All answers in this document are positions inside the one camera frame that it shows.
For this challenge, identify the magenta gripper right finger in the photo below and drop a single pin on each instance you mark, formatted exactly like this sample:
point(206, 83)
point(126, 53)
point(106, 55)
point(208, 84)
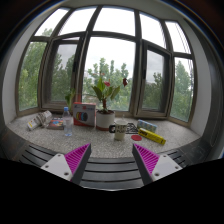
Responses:
point(152, 166)

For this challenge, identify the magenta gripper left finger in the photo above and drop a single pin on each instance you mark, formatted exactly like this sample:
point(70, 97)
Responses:
point(70, 166)

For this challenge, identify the clear plastic water bottle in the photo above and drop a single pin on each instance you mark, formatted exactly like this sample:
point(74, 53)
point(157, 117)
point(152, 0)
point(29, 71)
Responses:
point(67, 122)

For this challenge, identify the yellow long box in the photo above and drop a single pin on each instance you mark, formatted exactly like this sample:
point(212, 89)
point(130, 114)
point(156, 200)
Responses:
point(152, 136)

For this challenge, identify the black slatted radiator cover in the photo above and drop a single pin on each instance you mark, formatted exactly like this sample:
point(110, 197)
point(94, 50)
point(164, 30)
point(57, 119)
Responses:
point(103, 173)

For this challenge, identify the red round coaster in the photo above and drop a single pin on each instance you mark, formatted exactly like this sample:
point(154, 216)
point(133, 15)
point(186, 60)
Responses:
point(136, 137)

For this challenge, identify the light blue patterned box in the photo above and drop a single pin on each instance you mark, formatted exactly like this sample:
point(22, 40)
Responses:
point(146, 125)

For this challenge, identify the black white marker sheet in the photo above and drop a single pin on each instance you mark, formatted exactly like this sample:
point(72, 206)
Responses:
point(127, 128)

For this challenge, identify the dark colourful book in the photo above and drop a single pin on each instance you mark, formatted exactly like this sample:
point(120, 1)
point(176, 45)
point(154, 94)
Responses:
point(56, 124)

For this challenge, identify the white mug black lettering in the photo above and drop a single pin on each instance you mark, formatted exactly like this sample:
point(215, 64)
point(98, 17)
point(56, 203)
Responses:
point(118, 136)

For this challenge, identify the red cardboard box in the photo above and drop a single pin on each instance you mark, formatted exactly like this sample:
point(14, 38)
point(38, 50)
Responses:
point(84, 114)

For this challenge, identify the white crumpled package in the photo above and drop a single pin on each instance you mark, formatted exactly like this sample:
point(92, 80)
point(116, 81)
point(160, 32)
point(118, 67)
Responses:
point(40, 120)

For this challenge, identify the white pot flowering plant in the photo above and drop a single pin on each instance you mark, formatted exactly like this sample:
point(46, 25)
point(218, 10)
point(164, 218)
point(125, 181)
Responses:
point(104, 91)

